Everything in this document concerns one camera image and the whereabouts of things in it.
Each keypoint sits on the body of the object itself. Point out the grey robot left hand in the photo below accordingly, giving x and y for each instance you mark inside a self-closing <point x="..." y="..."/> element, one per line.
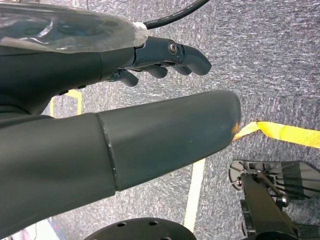
<point x="175" y="132"/>

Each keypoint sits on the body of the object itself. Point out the torn yellow floor tape square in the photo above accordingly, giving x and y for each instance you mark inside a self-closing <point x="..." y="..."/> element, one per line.
<point x="287" y="132"/>

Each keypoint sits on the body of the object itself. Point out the black round robot joint cover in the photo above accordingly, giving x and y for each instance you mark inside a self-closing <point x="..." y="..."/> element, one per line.
<point x="140" y="232"/>

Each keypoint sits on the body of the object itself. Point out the black robot foot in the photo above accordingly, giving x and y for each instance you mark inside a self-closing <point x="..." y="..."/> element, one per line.
<point x="260" y="208"/>

